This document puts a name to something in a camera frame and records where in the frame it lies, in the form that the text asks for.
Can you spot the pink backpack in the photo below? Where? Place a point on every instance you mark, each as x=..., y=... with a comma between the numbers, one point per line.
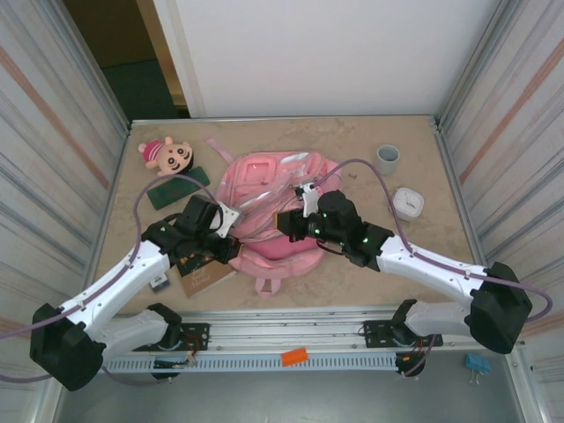
x=282, y=260

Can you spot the green pencil case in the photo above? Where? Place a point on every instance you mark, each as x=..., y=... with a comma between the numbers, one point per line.
x=172, y=191

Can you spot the brown book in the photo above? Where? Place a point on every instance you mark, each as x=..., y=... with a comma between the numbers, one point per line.
x=207, y=279

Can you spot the small black card box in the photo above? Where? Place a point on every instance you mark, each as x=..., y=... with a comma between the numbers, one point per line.
x=161, y=282

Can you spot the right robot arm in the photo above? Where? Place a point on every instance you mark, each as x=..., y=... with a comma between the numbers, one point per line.
x=432, y=269

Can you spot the plush doll with pink hat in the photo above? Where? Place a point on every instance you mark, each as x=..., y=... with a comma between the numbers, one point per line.
x=174, y=158

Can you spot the white alarm clock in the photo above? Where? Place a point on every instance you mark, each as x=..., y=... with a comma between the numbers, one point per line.
x=410, y=205

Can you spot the grey cup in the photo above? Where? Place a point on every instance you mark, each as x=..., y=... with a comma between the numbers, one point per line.
x=388, y=165

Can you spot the orange plastic connector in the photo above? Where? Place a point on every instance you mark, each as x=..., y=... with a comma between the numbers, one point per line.
x=294, y=357

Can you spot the blue binder clip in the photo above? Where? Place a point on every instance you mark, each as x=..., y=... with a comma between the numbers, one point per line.
x=477, y=363

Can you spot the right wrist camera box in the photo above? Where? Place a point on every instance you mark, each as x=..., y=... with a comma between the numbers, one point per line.
x=309, y=200

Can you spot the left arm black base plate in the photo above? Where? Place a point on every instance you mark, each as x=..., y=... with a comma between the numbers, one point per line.
x=198, y=330

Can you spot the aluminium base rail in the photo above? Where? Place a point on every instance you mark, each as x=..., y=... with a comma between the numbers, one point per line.
x=286, y=328

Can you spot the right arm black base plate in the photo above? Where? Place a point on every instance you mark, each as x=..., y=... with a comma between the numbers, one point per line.
x=374, y=328

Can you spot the white door frame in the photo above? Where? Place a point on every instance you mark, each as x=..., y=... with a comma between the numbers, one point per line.
x=180, y=53

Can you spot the aluminium corner post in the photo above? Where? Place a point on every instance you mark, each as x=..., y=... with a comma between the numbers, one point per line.
x=94, y=66
x=471, y=61

